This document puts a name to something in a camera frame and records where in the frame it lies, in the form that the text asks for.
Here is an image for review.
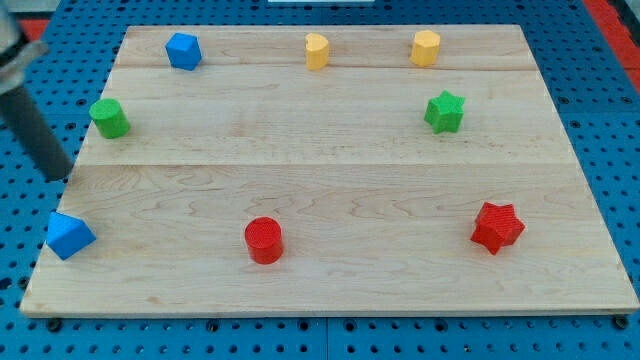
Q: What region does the yellow heart block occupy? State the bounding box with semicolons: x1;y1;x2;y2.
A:
305;33;330;70

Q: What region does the silver rod mount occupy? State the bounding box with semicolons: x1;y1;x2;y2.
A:
1;0;49;95

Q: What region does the red cylinder block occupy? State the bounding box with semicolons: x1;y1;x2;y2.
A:
244;217;284;265

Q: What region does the wooden board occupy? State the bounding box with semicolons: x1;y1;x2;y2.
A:
21;25;639;318

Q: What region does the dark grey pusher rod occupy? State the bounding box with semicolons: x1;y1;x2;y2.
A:
1;86;73;181

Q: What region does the blue cube block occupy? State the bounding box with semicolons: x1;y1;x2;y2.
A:
165;33;202;71

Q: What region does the green cylinder block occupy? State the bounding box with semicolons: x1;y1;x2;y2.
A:
89;98;130;139

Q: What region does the blue triangle block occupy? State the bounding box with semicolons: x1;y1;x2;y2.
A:
46;212;96;260

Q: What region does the red star block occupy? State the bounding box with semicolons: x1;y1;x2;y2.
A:
470;202;526;255

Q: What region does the green star block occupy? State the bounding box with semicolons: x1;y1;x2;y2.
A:
424;90;465;134

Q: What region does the yellow hexagon block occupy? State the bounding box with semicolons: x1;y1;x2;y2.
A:
409;30;441;67

